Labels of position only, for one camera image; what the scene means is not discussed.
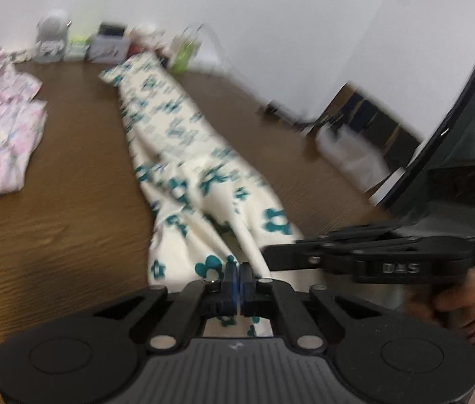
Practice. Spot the white plastic connector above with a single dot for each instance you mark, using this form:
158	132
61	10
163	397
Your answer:
19	54

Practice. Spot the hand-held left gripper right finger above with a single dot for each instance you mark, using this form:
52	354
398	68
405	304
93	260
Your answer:
246	290

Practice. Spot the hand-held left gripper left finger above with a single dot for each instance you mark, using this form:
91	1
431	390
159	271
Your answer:
230	286

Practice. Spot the cream garment with teal flowers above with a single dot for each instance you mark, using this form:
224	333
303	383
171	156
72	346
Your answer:
178	147

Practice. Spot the black monitor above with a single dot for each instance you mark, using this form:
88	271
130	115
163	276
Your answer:
465	113

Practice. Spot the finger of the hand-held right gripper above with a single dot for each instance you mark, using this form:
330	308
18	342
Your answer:
292	256
355	232

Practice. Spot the green spray bottle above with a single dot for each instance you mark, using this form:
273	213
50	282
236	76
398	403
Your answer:
185	52

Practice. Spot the white blurred object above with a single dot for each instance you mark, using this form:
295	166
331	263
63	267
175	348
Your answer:
353	158

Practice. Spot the person's right hand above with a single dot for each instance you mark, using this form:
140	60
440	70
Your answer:
469	303

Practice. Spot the stack of books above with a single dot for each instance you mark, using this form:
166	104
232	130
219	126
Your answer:
102	48

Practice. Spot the crumpled white tissue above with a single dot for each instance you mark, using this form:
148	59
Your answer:
147	38

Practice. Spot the small black box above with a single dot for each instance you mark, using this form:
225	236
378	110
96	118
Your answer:
112	30

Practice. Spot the dark brown blurred object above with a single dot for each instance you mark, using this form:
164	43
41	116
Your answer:
372	113

